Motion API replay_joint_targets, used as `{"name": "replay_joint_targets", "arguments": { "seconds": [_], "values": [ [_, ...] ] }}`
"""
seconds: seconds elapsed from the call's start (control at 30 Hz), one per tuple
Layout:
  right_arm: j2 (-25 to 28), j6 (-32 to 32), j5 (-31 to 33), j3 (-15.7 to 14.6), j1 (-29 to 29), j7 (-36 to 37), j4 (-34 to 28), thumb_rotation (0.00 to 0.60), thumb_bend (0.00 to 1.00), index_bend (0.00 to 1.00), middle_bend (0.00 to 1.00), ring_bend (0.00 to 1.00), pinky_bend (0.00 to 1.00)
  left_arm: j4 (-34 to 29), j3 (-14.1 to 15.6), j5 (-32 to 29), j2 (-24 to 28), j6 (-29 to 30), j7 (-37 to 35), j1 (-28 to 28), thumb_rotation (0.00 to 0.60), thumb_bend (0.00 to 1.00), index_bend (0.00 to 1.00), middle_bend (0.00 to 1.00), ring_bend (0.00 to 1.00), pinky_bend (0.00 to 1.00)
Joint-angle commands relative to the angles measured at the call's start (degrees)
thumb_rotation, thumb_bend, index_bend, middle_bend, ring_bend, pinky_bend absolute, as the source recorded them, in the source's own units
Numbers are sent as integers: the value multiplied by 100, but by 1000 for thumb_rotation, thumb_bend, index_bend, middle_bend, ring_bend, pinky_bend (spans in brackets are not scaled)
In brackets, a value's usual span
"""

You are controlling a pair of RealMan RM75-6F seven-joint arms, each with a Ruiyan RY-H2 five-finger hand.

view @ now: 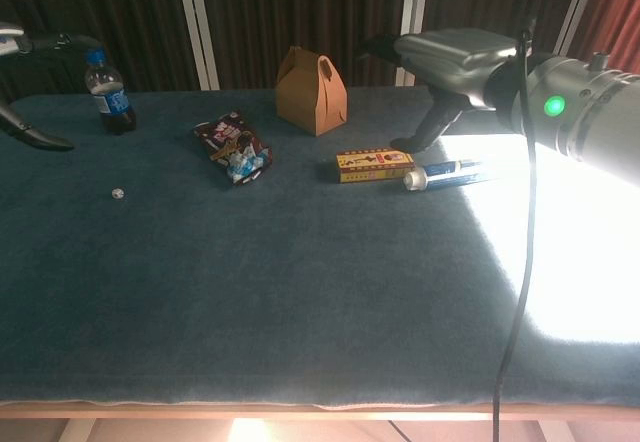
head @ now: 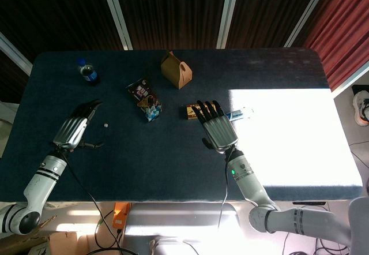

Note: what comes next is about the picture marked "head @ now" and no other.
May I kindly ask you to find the dark blue table cloth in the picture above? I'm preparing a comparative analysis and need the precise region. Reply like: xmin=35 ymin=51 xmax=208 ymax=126
xmin=0 ymin=48 xmax=363 ymax=203

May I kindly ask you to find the black right hand cable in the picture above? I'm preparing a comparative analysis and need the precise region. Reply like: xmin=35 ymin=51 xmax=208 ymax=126
xmin=217 ymin=147 xmax=235 ymax=230

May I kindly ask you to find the yellow brown snack box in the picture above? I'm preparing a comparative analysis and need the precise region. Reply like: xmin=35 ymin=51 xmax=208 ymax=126
xmin=185 ymin=102 xmax=220 ymax=121

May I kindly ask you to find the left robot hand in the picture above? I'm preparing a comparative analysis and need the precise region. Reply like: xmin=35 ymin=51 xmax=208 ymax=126
xmin=52 ymin=99 xmax=105 ymax=152

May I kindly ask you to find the black left hand cable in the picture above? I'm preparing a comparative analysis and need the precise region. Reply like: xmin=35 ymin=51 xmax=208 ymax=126
xmin=59 ymin=148 xmax=139 ymax=255

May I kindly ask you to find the blue cap plastic bottle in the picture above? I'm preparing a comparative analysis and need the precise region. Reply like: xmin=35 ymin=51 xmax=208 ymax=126
xmin=76 ymin=58 xmax=101 ymax=86

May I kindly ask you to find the orange plastic object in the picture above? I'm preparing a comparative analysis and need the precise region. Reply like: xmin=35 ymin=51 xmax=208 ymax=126
xmin=112 ymin=202 xmax=131 ymax=229

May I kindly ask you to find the white sneaker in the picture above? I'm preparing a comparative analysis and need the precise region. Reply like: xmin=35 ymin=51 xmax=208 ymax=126
xmin=352 ymin=90 xmax=369 ymax=127

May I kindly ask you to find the brown cardboard gable box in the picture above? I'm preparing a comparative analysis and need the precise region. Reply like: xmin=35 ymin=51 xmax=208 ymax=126
xmin=160 ymin=51 xmax=193 ymax=90

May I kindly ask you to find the dark snack bag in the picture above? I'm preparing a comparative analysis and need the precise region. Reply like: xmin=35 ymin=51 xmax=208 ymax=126
xmin=126 ymin=78 xmax=163 ymax=122

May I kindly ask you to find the red curtain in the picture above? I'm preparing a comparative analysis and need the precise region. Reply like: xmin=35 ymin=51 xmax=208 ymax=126
xmin=303 ymin=0 xmax=369 ymax=92

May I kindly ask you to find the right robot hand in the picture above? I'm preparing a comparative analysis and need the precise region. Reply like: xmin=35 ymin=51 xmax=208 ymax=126
xmin=191 ymin=100 xmax=239 ymax=155

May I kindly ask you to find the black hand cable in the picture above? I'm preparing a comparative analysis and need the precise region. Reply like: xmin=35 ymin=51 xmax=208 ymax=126
xmin=217 ymin=147 xmax=235 ymax=230
xmin=59 ymin=148 xmax=139 ymax=255

